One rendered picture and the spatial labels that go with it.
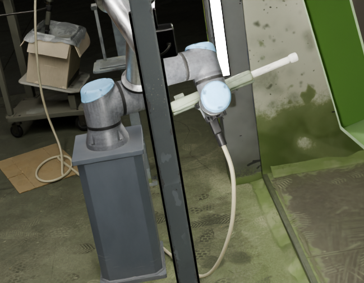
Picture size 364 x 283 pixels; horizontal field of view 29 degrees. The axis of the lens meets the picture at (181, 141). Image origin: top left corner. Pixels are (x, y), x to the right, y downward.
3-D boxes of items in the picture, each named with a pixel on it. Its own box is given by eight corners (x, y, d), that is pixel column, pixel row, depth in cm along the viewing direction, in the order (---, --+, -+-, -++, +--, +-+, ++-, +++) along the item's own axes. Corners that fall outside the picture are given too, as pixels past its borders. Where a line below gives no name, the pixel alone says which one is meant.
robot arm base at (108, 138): (85, 154, 300) (81, 132, 296) (87, 137, 318) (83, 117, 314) (129, 146, 300) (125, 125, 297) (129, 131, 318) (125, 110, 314)
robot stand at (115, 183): (100, 289, 319) (71, 161, 295) (102, 254, 347) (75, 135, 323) (167, 277, 319) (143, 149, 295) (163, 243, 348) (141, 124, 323)
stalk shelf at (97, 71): (152, 53, 383) (152, 50, 383) (154, 64, 363) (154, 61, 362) (96, 62, 383) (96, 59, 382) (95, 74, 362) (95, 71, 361)
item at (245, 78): (192, 158, 246) (166, 98, 247) (191, 159, 251) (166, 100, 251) (319, 105, 248) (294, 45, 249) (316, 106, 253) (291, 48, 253)
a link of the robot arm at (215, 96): (226, 74, 214) (235, 105, 213) (222, 80, 226) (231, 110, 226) (196, 83, 213) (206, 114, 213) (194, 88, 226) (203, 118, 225)
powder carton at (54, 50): (35, 60, 544) (40, 11, 528) (90, 71, 543) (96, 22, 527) (13, 83, 495) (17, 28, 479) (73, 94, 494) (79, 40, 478)
